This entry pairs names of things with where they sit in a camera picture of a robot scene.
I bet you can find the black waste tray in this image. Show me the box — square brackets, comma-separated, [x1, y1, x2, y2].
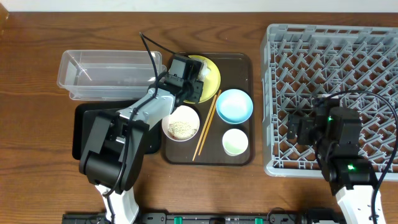
[72, 100, 162, 160]

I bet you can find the dark brown serving tray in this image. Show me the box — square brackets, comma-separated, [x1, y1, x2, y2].
[162, 53, 255, 166]

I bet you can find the small white green cup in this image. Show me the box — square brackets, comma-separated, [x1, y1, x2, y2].
[222, 129, 249, 156]

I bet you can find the yellow plate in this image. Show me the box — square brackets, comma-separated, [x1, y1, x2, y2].
[184, 55, 221, 103]

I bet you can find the left wooden chopstick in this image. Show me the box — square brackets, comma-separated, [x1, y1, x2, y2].
[192, 94, 218, 161]

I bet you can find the light blue bowl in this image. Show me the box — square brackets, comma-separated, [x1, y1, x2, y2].
[216, 89, 254, 124]

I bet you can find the wooden chopstick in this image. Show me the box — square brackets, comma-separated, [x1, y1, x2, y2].
[198, 90, 222, 156]
[192, 94, 218, 161]

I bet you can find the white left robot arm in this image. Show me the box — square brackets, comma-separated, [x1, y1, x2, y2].
[79, 55, 205, 223]

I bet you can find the white bowl with rice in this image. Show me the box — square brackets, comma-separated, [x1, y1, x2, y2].
[162, 105, 200, 142]

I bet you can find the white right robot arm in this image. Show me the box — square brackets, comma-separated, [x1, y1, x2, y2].
[287, 107, 386, 223]

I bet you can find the grey dishwasher rack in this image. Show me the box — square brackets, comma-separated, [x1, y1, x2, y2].
[261, 24, 397, 181]

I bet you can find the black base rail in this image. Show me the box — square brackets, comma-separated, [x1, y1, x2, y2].
[62, 207, 346, 224]

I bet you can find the clear plastic bin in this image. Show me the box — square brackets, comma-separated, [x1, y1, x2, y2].
[57, 50, 166, 101]

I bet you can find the right wooden chopstick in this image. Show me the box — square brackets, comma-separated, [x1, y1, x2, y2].
[198, 90, 222, 156]

